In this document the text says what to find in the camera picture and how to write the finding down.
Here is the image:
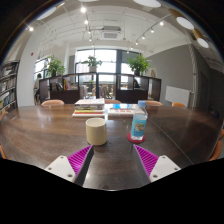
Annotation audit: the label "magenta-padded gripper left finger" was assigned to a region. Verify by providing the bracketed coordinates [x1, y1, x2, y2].
[43, 144, 95, 187]

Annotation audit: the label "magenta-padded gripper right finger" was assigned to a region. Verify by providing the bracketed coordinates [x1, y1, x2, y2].
[133, 144, 182, 183]

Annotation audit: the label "clear blue-capped water bottle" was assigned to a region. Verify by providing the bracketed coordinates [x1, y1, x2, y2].
[130, 100, 149, 141]

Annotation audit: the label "flat round red coaster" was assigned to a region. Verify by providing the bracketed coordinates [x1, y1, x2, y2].
[126, 132, 146, 145]

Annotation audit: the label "cream ceramic mug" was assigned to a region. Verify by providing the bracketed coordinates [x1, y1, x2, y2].
[85, 117, 108, 147]

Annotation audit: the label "orange chairs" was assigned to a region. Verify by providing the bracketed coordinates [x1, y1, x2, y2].
[0, 99, 224, 162]

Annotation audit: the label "stack of books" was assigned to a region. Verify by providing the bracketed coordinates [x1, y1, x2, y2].
[72, 98, 106, 118]

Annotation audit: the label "blue-covered book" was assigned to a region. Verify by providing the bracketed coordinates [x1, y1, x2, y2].
[105, 103, 137, 118]

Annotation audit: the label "white board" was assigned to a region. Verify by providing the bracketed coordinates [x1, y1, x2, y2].
[164, 85, 191, 107]

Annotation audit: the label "black open shelf unit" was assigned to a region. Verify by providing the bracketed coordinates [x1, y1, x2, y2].
[38, 72, 163, 105]

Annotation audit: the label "person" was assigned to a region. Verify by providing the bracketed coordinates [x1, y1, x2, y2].
[33, 73, 43, 101]

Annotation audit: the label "tall bookshelf with books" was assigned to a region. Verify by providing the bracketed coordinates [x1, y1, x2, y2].
[0, 59, 20, 114]

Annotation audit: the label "green potted plant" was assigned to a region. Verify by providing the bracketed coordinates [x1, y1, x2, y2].
[45, 57, 67, 78]
[81, 55, 103, 73]
[126, 54, 152, 76]

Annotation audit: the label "ceiling air conditioner unit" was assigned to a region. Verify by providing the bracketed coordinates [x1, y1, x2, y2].
[100, 25, 123, 40]

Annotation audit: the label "ceiling lights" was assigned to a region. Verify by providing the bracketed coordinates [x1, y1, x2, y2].
[28, 0, 210, 49]

